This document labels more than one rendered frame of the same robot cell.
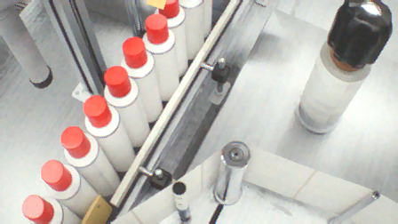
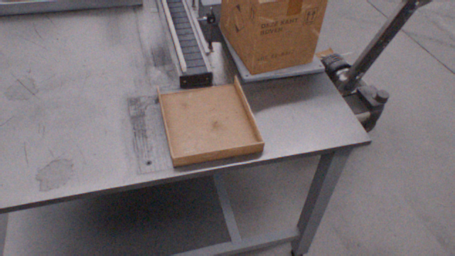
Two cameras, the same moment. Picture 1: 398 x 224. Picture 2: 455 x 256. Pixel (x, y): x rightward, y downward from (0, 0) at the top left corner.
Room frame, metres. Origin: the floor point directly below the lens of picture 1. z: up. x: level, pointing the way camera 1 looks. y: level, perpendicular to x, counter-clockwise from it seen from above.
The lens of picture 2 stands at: (1.90, -0.95, 1.69)
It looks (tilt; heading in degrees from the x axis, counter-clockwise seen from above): 46 degrees down; 134
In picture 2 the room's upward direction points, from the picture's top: 4 degrees clockwise
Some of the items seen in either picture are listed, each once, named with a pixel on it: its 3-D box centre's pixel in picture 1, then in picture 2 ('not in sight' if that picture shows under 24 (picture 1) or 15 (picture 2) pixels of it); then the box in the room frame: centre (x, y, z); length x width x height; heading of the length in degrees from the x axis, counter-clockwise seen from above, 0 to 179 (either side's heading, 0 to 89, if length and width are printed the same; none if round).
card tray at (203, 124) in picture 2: not in sight; (207, 116); (1.27, -0.40, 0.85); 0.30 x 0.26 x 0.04; 153
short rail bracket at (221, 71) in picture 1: (220, 76); not in sight; (0.40, -0.04, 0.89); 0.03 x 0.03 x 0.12; 63
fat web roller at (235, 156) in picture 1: (231, 176); not in sight; (0.18, -0.05, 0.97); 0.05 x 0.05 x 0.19
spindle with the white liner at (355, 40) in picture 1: (340, 69); not in sight; (0.33, -0.22, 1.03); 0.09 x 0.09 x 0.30
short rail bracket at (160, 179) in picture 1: (154, 177); not in sight; (0.20, 0.08, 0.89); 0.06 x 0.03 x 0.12; 63
